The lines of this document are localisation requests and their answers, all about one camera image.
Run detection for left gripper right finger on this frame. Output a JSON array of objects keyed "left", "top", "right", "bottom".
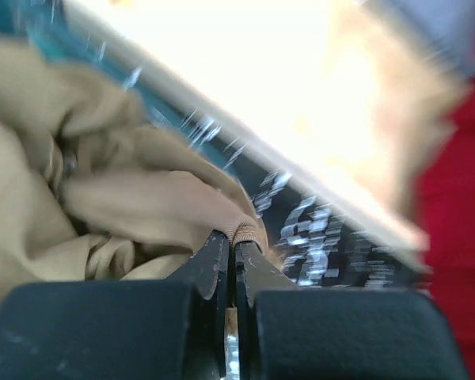
[{"left": 234, "top": 242, "right": 301, "bottom": 379}]

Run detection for red pleated skirt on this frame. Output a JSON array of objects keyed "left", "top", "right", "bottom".
[{"left": 418, "top": 86, "right": 475, "bottom": 379}]

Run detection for teal plastic basket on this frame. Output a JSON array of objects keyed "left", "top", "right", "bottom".
[{"left": 0, "top": 0, "right": 238, "bottom": 179}]

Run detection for wooden clothes rack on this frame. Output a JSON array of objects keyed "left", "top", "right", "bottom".
[{"left": 63, "top": 1, "right": 467, "bottom": 272}]

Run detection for tan garment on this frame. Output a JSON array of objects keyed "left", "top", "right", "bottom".
[{"left": 0, "top": 36, "right": 268, "bottom": 302}]

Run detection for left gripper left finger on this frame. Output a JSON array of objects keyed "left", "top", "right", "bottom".
[{"left": 169, "top": 231, "right": 230, "bottom": 376}]

